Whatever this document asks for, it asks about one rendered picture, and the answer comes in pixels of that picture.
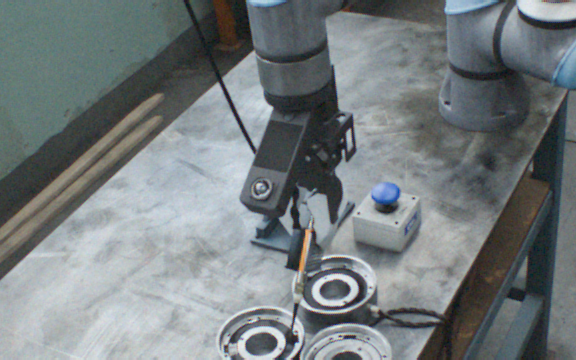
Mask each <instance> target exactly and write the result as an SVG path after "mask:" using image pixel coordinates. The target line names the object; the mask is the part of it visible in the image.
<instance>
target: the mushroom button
mask: <svg viewBox="0 0 576 360"><path fill-rule="evenodd" d="M371 197H372V199H373V200H374V202H375V203H377V204H381V205H382V206H384V207H388V206H390V204H392V203H394V201H396V200H397V199H398V198H400V197H401V190H400V188H399V187H397V186H396V185H395V184H392V183H380V184H377V185H376V186H374V187H373V189H372V191H371Z"/></svg>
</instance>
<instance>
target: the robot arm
mask: <svg viewBox="0 0 576 360"><path fill-rule="evenodd" d="M359 1H361V0H246V4H247V10H248V15H249V22H250V28H251V34H252V40H253V46H254V51H255V57H256V63H257V70H258V76H259V82H260V85H261V87H262V91H263V98H265V101H266V103H267V104H268V105H270V106H271V107H273V109H272V112H271V114H270V117H269V121H268V123H267V126H266V129H264V131H263V134H262V136H261V139H260V143H259V145H258V148H257V151H256V153H255V156H254V159H253V162H252V165H251V168H250V170H249V173H248V175H247V178H246V182H244V184H243V187H242V190H241V192H240V195H239V201H240V203H241V204H242V205H243V206H244V207H246V208H247V209H249V210H250V211H251V212H254V213H258V214H262V215H267V216H271V217H276V218H279V221H280V222H281V223H282V225H283V226H284V227H286V229H287V230H288V231H289V233H290V234H291V235H292V233H293V229H296V228H301V226H300V223H299V215H300V213H299V211H298V210H299V207H300V205H301V203H302V201H303V198H304V196H306V194H307V191H309V192H312V191H313V190H314V189H316V190H315V191H314V192H313V193H312V194H311V195H310V196H309V198H308V199H307V204H308V208H309V210H310V211H311V213H312V214H313V216H314V225H313V228H314V230H315V232H316V240H315V243H316V244H317V245H318V246H319V247H320V248H321V249H322V250H323V251H324V250H326V249H328V247H329V246H330V245H331V243H332V241H333V239H334V237H335V234H336V231H337V226H338V220H339V218H340V216H341V214H342V212H343V210H344V208H345V206H347V204H348V191H347V190H345V189H343V188H342V183H341V181H340V179H339V177H338V176H337V175H336V174H335V172H336V171H335V169H336V167H337V166H338V165H339V164H340V163H341V159H342V150H343V149H344V156H345V162H347V163H349V161H350V159H351V158H352V157H353V155H354V154H355V153H356V152H357V148H356V137H355V126H354V115H353V113H352V112H346V111H341V110H340V109H339V105H338V95H337V85H336V76H335V66H334V63H330V56H329V47H328V39H327V30H326V18H328V17H330V16H332V15H334V14H335V13H337V12H340V11H341V10H343V9H346V8H348V7H350V6H352V5H353V4H355V3H357V2H359ZM445 13H446V14H447V46H448V64H449V68H448V71H447V73H446V76H445V79H444V82H443V85H442V88H441V91H440V94H439V111H440V114H441V115H442V117H443V118H444V119H445V120H446V121H447V122H449V123H450V125H452V126H454V127H457V128H459V129H463V130H467V131H472V132H495V131H501V130H505V129H508V128H511V127H514V126H516V125H518V124H519V123H521V122H522V121H523V120H524V119H525V118H526V117H527V116H528V114H529V93H528V90H527V87H526V84H525V81H524V77H523V74H522V73H525V74H527V76H530V77H533V78H536V79H539V80H542V81H545V82H548V83H550V84H551V85H552V86H554V87H557V86H559V87H563V88H566V89H570V90H576V0H446V7H445ZM341 116H345V119H344V120H343V121H342V122H340V121H339V120H336V119H340V118H341ZM350 128H351V134H352V146H351V147H350V148H349V150H348V141H346V132H347V131H349V130H350Z"/></svg>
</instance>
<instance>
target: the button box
mask: <svg viewBox="0 0 576 360"><path fill-rule="evenodd" d="M352 218H353V228H354V238H355V241H359V242H362V243H366V244H370V245H373V246H378V248H379V247H382V249H384V248H385V250H389V251H392V252H396V253H401V251H402V249H403V248H404V246H405V245H406V243H408V242H409V240H410V239H411V237H412V236H413V234H414V233H415V231H416V230H417V227H418V226H419V224H420V223H421V208H420V197H418V196H414V195H410V194H406V193H402V192H401V197H400V198H398V199H397V200H396V201H394V203H392V204H390V206H388V207H384V206H382V205H381V204H377V203H375V202H374V200H373V199H372V197H371V192H369V193H368V195H367V196H366V197H365V198H364V200H363V202H362V203H361V205H360V206H359V207H358V209H357V210H356V211H355V212H354V214H353V215H352Z"/></svg>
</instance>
